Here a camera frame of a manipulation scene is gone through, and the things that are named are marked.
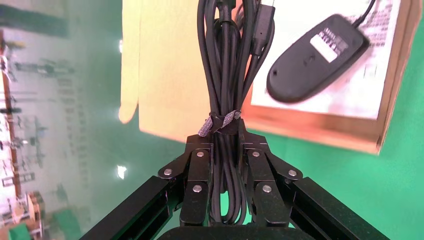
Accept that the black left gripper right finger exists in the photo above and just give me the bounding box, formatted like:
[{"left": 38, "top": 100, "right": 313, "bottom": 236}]
[{"left": 238, "top": 120, "right": 391, "bottom": 240}]

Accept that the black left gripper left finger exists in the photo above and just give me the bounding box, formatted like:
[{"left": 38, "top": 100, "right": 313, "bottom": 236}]
[{"left": 79, "top": 134, "right": 215, "bottom": 240}]

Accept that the black data cable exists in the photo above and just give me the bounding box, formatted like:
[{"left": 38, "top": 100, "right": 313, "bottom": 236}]
[{"left": 196, "top": 0, "right": 276, "bottom": 224}]

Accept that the black wired computer mouse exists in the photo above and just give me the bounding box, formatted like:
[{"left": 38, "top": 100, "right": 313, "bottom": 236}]
[{"left": 265, "top": 0, "right": 379, "bottom": 104}]

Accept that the brown cardboard box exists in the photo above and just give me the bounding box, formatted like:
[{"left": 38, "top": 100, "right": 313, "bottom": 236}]
[{"left": 118, "top": 0, "right": 424, "bottom": 156}]

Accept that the white printed instruction sheet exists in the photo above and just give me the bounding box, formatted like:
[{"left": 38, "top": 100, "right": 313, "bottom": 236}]
[{"left": 250, "top": 0, "right": 403, "bottom": 121}]

